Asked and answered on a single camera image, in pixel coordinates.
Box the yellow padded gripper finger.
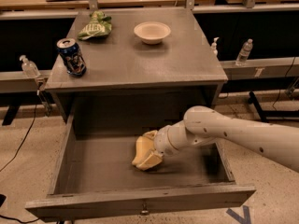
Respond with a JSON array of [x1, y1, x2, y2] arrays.
[[143, 130, 158, 140], [136, 150, 163, 171]]

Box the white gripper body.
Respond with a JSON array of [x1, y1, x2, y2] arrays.
[[154, 125, 175, 156]]

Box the yellow sponge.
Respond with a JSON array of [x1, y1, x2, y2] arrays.
[[132, 136, 154, 166]]

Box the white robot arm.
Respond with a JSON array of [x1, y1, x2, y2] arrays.
[[132, 105, 299, 172]]

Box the metal drawer knob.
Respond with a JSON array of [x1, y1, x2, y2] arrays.
[[140, 203, 150, 216]]

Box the open grey top drawer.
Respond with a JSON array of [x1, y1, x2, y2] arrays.
[[25, 104, 257, 222]]

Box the white bowl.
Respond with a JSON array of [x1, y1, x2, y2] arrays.
[[134, 21, 171, 45]]

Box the small right pump bottle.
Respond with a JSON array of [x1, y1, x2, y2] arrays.
[[211, 37, 219, 56]]

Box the blue soda can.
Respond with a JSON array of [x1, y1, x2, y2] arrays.
[[56, 38, 86, 77]]

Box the clear water bottle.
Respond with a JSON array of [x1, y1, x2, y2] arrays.
[[235, 39, 253, 66]]

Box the green chip bag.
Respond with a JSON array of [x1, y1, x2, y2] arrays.
[[78, 10, 112, 41]]

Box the left sanitizer pump bottle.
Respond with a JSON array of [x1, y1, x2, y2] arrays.
[[20, 55, 40, 78]]

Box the black floor cable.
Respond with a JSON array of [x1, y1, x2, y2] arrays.
[[0, 103, 39, 224]]

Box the grey metal rail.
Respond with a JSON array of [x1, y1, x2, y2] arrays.
[[0, 57, 299, 93]]

